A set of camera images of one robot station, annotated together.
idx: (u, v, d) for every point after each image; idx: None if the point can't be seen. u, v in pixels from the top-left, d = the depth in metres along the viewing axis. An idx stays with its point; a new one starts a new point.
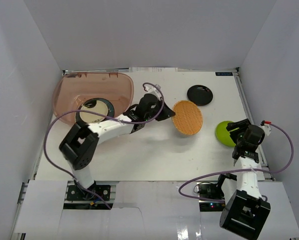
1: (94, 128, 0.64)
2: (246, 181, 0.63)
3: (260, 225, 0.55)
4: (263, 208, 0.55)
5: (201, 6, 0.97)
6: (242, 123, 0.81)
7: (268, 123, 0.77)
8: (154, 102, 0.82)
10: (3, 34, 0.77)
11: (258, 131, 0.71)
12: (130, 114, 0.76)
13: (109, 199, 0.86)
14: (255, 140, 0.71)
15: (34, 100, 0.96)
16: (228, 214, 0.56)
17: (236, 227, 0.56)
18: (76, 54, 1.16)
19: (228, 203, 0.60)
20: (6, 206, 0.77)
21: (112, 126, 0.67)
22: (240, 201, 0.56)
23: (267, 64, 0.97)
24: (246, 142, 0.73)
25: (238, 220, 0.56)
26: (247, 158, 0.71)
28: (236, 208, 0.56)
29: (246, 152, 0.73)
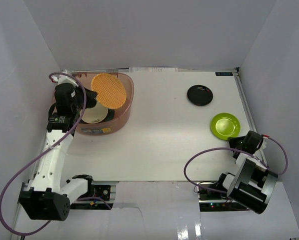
1: (41, 186, 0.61)
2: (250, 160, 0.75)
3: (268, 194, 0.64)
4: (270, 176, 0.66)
5: (201, 7, 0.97)
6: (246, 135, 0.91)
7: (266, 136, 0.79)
8: (71, 89, 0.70)
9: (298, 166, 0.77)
10: (3, 33, 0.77)
11: (257, 136, 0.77)
12: (54, 121, 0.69)
13: (109, 199, 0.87)
14: (254, 142, 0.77)
15: (34, 100, 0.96)
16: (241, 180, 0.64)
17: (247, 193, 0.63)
18: (76, 54, 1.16)
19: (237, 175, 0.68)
20: (6, 206, 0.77)
21: (52, 162, 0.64)
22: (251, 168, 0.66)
23: (267, 65, 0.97)
24: (246, 145, 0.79)
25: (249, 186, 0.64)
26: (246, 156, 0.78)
28: (248, 174, 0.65)
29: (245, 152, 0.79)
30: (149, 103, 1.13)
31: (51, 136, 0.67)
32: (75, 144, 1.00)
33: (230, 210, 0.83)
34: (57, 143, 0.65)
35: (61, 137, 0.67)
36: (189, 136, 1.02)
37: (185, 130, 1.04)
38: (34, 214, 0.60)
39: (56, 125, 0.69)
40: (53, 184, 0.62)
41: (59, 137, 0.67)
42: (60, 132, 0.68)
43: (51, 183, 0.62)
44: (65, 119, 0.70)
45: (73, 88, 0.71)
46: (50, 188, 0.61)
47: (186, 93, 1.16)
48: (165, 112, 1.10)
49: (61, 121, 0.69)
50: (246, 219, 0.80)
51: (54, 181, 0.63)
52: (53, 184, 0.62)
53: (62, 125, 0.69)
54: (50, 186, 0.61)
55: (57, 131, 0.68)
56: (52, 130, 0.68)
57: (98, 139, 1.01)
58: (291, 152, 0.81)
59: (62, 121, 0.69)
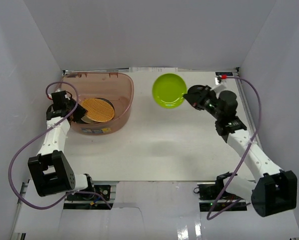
1: (48, 150, 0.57)
2: (258, 161, 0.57)
3: (294, 194, 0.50)
4: (292, 178, 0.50)
5: (200, 6, 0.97)
6: (204, 92, 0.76)
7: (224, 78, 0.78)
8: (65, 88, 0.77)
9: (298, 166, 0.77)
10: (3, 34, 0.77)
11: (231, 96, 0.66)
12: (52, 113, 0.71)
13: (109, 199, 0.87)
14: (232, 108, 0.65)
15: (34, 100, 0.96)
16: (268, 203, 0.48)
17: (276, 209, 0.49)
18: (76, 54, 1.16)
19: (256, 190, 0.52)
20: (6, 206, 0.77)
21: (56, 135, 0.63)
22: (272, 188, 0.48)
23: (268, 64, 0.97)
24: (226, 114, 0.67)
25: (275, 203, 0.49)
26: (237, 130, 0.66)
28: (270, 194, 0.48)
29: (230, 124, 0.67)
30: (149, 103, 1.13)
31: (51, 121, 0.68)
32: (75, 145, 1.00)
33: (230, 210, 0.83)
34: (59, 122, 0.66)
35: (60, 119, 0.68)
36: (189, 136, 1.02)
37: (185, 130, 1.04)
38: (42, 184, 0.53)
39: (54, 116, 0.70)
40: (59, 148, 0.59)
41: (59, 119, 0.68)
42: (58, 117, 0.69)
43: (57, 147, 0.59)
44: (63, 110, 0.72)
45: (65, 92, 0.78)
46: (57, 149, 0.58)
47: None
48: (165, 112, 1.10)
49: (59, 112, 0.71)
50: (246, 219, 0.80)
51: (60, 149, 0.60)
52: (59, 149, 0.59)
53: (60, 113, 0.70)
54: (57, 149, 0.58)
55: (56, 117, 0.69)
56: (52, 117, 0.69)
57: (98, 139, 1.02)
58: (291, 151, 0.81)
59: (59, 112, 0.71)
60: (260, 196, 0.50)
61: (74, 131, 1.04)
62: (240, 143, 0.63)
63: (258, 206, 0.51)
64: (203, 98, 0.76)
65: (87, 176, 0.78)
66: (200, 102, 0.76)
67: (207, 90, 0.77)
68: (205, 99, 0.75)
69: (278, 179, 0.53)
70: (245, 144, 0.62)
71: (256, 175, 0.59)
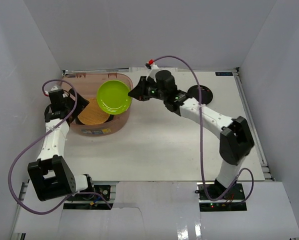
1: (48, 155, 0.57)
2: (213, 119, 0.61)
3: (250, 133, 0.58)
4: (243, 121, 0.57)
5: (200, 7, 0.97)
6: (141, 83, 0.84)
7: (152, 62, 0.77)
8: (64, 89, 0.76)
9: (298, 166, 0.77)
10: (3, 33, 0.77)
11: (165, 74, 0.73)
12: (51, 115, 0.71)
13: (109, 199, 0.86)
14: (172, 84, 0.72)
15: (34, 100, 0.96)
16: (235, 151, 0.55)
17: (242, 153, 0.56)
18: (76, 54, 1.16)
19: (222, 145, 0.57)
20: (6, 206, 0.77)
21: (55, 139, 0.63)
22: (232, 136, 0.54)
23: (268, 64, 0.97)
24: (169, 91, 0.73)
25: (240, 148, 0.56)
26: (186, 101, 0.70)
28: (233, 142, 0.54)
29: (176, 98, 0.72)
30: (149, 102, 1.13)
31: (51, 124, 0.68)
32: (75, 145, 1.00)
33: (230, 210, 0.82)
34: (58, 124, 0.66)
35: (59, 122, 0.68)
36: (189, 136, 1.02)
37: (185, 129, 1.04)
38: (43, 188, 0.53)
39: (52, 117, 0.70)
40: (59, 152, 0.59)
41: (58, 121, 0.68)
42: (58, 119, 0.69)
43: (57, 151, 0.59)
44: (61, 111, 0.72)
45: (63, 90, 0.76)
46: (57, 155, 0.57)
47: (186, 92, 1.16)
48: (165, 112, 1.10)
49: (57, 113, 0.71)
50: (246, 219, 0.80)
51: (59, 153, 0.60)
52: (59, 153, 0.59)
53: (58, 115, 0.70)
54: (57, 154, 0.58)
55: (55, 119, 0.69)
56: (50, 119, 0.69)
57: (97, 140, 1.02)
58: (291, 152, 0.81)
59: (58, 113, 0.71)
60: (226, 148, 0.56)
61: (73, 132, 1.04)
62: (192, 111, 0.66)
63: (229, 156, 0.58)
64: (144, 88, 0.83)
65: (87, 176, 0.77)
66: (144, 93, 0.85)
67: (144, 79, 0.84)
68: (147, 87, 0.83)
69: (234, 127, 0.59)
70: (197, 109, 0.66)
71: (215, 133, 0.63)
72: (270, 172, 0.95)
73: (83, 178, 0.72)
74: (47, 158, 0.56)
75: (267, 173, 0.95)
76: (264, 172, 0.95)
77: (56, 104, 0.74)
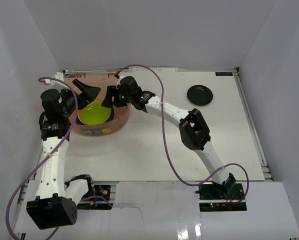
1: (47, 193, 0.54)
2: (172, 113, 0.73)
3: (204, 121, 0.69)
4: (197, 113, 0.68)
5: (200, 7, 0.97)
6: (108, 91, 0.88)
7: (119, 72, 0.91)
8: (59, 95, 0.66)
9: (298, 166, 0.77)
10: (3, 33, 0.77)
11: (127, 79, 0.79)
12: (49, 130, 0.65)
13: (109, 199, 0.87)
14: (134, 86, 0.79)
15: (34, 100, 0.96)
16: (192, 139, 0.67)
17: (200, 140, 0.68)
18: (76, 53, 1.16)
19: (182, 135, 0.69)
20: (6, 206, 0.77)
21: (55, 168, 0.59)
22: (188, 126, 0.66)
23: (267, 64, 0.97)
24: (133, 92, 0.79)
25: (197, 136, 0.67)
26: (150, 100, 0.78)
28: (190, 131, 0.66)
29: (141, 98, 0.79)
30: None
31: (48, 144, 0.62)
32: (75, 145, 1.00)
33: (230, 210, 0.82)
34: (55, 149, 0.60)
35: (58, 142, 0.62)
36: None
37: None
38: (43, 223, 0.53)
39: (50, 133, 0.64)
40: (59, 190, 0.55)
41: (57, 143, 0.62)
42: (56, 138, 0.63)
43: (56, 189, 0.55)
44: (59, 125, 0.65)
45: (59, 95, 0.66)
46: (56, 193, 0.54)
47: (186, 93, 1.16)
48: None
49: (55, 128, 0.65)
50: (246, 219, 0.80)
51: (59, 186, 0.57)
52: (59, 190, 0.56)
53: (57, 131, 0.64)
54: (57, 191, 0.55)
55: (53, 137, 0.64)
56: (47, 138, 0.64)
57: (97, 140, 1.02)
58: (291, 152, 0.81)
59: (56, 128, 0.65)
60: (185, 137, 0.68)
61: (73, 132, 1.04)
62: (156, 108, 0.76)
63: (189, 144, 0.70)
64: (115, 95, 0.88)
65: (87, 176, 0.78)
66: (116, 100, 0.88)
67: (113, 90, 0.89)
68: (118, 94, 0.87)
69: (191, 118, 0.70)
70: (159, 106, 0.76)
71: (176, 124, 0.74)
72: (270, 172, 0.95)
73: (84, 184, 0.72)
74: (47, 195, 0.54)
75: (267, 173, 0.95)
76: (264, 172, 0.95)
77: (53, 114, 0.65)
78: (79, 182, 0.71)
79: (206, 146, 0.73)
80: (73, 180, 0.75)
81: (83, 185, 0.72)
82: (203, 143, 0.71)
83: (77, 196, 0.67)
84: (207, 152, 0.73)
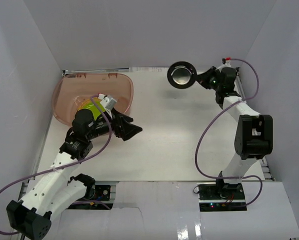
1: (29, 203, 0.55)
2: (242, 109, 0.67)
3: (271, 136, 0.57)
4: (268, 120, 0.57)
5: (199, 6, 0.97)
6: (209, 70, 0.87)
7: (229, 58, 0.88)
8: (90, 119, 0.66)
9: (298, 166, 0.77)
10: (3, 34, 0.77)
11: (230, 71, 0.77)
12: (69, 144, 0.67)
13: (109, 199, 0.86)
14: (231, 80, 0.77)
15: (34, 100, 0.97)
16: (244, 139, 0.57)
17: (251, 151, 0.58)
18: (76, 54, 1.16)
19: (238, 129, 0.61)
20: (6, 206, 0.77)
21: (50, 183, 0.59)
22: (247, 124, 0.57)
23: (267, 64, 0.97)
24: (225, 86, 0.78)
25: (251, 143, 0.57)
26: (231, 96, 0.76)
28: (247, 129, 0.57)
29: (227, 94, 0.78)
30: (149, 103, 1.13)
31: (59, 158, 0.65)
32: None
33: (230, 210, 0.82)
34: (61, 167, 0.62)
35: (68, 162, 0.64)
36: (189, 136, 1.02)
37: (185, 129, 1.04)
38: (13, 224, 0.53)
39: (69, 149, 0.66)
40: (40, 206, 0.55)
41: (66, 161, 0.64)
42: (68, 157, 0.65)
43: (38, 204, 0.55)
44: (79, 146, 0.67)
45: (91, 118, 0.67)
46: (35, 208, 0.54)
47: (186, 93, 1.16)
48: (165, 112, 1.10)
49: (75, 146, 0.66)
50: (246, 219, 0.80)
51: (43, 202, 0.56)
52: (40, 206, 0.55)
53: (74, 151, 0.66)
54: (37, 206, 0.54)
55: (67, 154, 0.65)
56: (63, 151, 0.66)
57: (98, 139, 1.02)
58: (291, 152, 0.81)
59: (75, 146, 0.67)
60: (239, 134, 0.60)
61: None
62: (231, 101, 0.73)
63: (238, 145, 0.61)
64: (209, 76, 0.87)
65: (92, 182, 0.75)
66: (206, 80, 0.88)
67: (213, 69, 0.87)
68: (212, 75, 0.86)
69: (258, 122, 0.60)
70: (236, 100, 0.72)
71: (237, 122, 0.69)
72: (270, 172, 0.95)
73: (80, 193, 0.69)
74: (26, 205, 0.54)
75: (267, 173, 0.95)
76: (264, 172, 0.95)
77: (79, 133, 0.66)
78: (77, 189, 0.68)
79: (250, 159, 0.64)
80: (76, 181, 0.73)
81: (79, 193, 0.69)
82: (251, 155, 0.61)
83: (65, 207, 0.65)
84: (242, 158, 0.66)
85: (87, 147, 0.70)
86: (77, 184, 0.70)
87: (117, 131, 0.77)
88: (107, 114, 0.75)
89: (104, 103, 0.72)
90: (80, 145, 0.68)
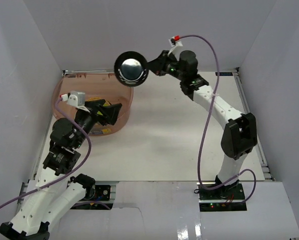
1: (19, 227, 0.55)
2: (222, 110, 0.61)
3: (255, 131, 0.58)
4: (252, 119, 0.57)
5: (200, 6, 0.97)
6: (161, 57, 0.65)
7: (178, 37, 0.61)
8: (69, 130, 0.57)
9: None
10: (3, 34, 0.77)
11: (189, 55, 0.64)
12: (52, 158, 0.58)
13: (109, 199, 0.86)
14: (194, 67, 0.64)
15: (34, 100, 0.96)
16: (235, 144, 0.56)
17: (241, 150, 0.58)
18: (76, 54, 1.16)
19: (223, 134, 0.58)
20: (6, 206, 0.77)
21: (36, 204, 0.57)
22: (235, 130, 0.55)
23: (268, 64, 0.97)
24: (188, 73, 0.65)
25: (241, 144, 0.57)
26: (201, 88, 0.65)
28: (237, 135, 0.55)
29: (194, 83, 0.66)
30: (149, 103, 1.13)
31: (43, 175, 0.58)
32: None
33: (230, 210, 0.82)
34: (45, 186, 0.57)
35: (53, 180, 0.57)
36: (189, 136, 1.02)
37: (185, 129, 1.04)
38: None
39: (52, 162, 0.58)
40: (29, 229, 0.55)
41: (52, 178, 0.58)
42: (53, 173, 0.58)
43: (27, 227, 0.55)
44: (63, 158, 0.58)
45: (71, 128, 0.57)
46: (24, 233, 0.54)
47: None
48: (165, 112, 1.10)
49: (58, 160, 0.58)
50: (246, 219, 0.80)
51: (33, 224, 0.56)
52: (30, 228, 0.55)
53: (58, 165, 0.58)
54: (26, 230, 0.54)
55: (51, 170, 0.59)
56: (47, 167, 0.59)
57: (98, 139, 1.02)
58: (291, 152, 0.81)
59: (59, 160, 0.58)
60: (228, 139, 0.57)
61: None
62: (205, 99, 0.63)
63: (229, 149, 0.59)
64: (164, 63, 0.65)
65: (93, 182, 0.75)
66: (162, 68, 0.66)
67: (165, 54, 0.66)
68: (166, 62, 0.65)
69: (241, 122, 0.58)
70: (210, 97, 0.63)
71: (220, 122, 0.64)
72: (270, 172, 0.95)
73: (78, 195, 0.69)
74: (17, 227, 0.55)
75: (267, 173, 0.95)
76: (264, 172, 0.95)
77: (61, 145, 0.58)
78: (75, 193, 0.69)
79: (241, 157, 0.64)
80: (76, 182, 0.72)
81: (78, 196, 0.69)
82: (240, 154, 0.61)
83: (62, 213, 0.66)
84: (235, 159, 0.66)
85: (73, 159, 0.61)
86: (76, 187, 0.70)
87: (102, 120, 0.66)
88: (84, 111, 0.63)
89: (74, 104, 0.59)
90: (65, 158, 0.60)
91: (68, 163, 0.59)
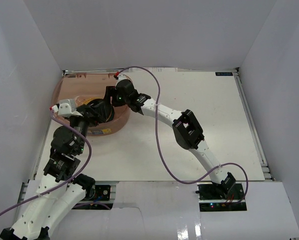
1: (20, 232, 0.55)
2: (166, 114, 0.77)
3: (197, 122, 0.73)
4: (190, 114, 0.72)
5: (199, 6, 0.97)
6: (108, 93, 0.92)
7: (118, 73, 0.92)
8: (70, 138, 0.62)
9: (298, 166, 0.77)
10: (3, 34, 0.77)
11: (125, 83, 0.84)
12: (53, 165, 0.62)
13: (109, 199, 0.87)
14: (131, 89, 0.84)
15: (34, 100, 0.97)
16: (186, 138, 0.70)
17: (192, 141, 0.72)
18: (76, 54, 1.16)
19: (175, 134, 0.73)
20: (6, 206, 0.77)
21: (37, 209, 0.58)
22: (180, 128, 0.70)
23: (267, 64, 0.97)
24: (130, 94, 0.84)
25: (190, 136, 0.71)
26: (146, 102, 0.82)
28: (183, 130, 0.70)
29: (138, 101, 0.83)
30: None
31: (43, 182, 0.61)
32: None
33: (230, 210, 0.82)
34: (46, 192, 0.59)
35: (52, 187, 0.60)
36: None
37: None
38: None
39: (53, 169, 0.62)
40: (30, 234, 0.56)
41: (52, 184, 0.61)
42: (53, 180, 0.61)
43: (28, 233, 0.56)
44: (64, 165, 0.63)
45: (72, 137, 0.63)
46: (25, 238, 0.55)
47: (186, 93, 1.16)
48: None
49: (59, 167, 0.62)
50: (247, 219, 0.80)
51: (34, 229, 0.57)
52: (31, 234, 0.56)
53: (59, 171, 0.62)
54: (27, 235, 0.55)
55: (52, 176, 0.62)
56: (48, 173, 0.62)
57: (98, 139, 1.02)
58: (291, 152, 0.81)
59: (60, 167, 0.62)
60: (179, 138, 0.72)
61: None
62: (151, 110, 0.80)
63: (183, 144, 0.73)
64: None
65: (92, 181, 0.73)
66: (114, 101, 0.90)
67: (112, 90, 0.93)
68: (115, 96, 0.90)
69: (184, 119, 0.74)
70: (154, 107, 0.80)
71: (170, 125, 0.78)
72: (270, 172, 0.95)
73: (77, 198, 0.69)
74: (17, 232, 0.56)
75: (267, 173, 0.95)
76: (264, 172, 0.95)
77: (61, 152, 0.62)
78: (74, 195, 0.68)
79: (201, 145, 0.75)
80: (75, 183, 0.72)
81: (78, 198, 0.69)
82: (197, 143, 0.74)
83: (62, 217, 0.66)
84: (202, 151, 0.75)
85: (73, 165, 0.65)
86: (76, 189, 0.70)
87: (93, 120, 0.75)
88: (76, 117, 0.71)
89: (69, 109, 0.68)
90: (66, 164, 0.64)
91: (68, 171, 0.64)
